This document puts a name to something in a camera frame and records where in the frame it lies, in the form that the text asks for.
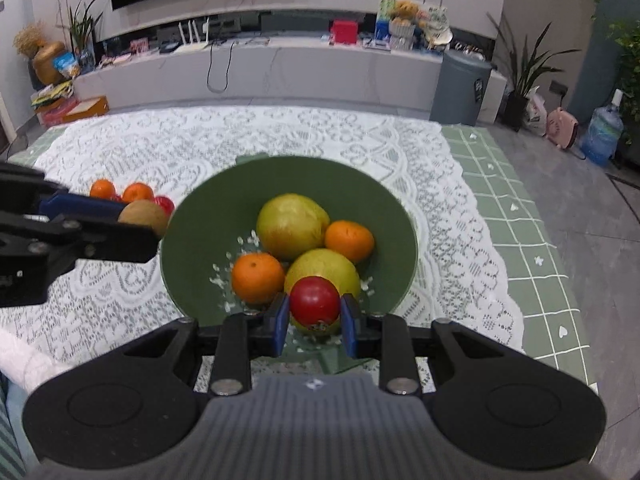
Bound yellow snack packets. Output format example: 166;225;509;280
31;84;76;111

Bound brown longan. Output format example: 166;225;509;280
118;199;169;238

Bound greenish pear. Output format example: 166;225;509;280
256;193;331;262

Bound blue water jug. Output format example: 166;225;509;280
580;89;625;167

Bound long-leaf potted plant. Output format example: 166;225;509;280
487;12;581;131

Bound black cable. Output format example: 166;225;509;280
206;40;236;93

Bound gold vase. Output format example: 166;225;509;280
32;41;68;86

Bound pink heater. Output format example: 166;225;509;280
545;107;580;149

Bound pink box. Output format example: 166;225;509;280
40;97;78;127

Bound orange cardboard box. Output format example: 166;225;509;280
60;96;110;123

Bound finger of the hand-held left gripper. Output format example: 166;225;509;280
0;162;126;226
0;212;162;281

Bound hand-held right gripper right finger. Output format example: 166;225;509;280
339;294;523;397

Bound white router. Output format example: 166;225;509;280
172;17;211;53

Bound slender potted plant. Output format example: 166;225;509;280
57;0;106;73

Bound white plastic bag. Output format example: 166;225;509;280
522;87;548;136

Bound blue snack bag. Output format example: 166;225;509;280
52;52;81;80

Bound green colander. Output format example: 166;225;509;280
160;154;420;373

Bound grey trash bin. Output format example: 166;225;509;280
430;50;493;126

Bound brown teddy bear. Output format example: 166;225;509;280
389;1;420;26

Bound red box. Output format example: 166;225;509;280
331;20;359;45

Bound dried flower bunch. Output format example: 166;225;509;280
12;21;48;56

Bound white lace tablecloth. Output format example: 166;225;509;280
0;105;523;396

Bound illustrated card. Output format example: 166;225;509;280
377;0;448;51

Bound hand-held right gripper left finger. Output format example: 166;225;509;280
107;292;292;397

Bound striped teal cloth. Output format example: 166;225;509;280
0;375;26;480

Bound yellow pear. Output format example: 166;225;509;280
284;248;362;337

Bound white marble media cabinet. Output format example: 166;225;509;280
72;9;508;121

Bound leafy green plant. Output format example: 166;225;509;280
607;20;640;126

